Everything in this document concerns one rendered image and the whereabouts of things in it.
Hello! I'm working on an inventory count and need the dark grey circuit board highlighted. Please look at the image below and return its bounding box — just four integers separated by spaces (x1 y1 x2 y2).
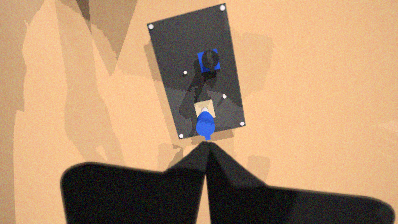
147 3 246 140

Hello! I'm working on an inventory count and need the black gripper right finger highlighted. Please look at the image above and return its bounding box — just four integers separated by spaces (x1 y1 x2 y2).
206 142 396 224

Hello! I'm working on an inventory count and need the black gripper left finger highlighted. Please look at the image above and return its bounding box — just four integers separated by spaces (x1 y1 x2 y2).
60 141 210 224

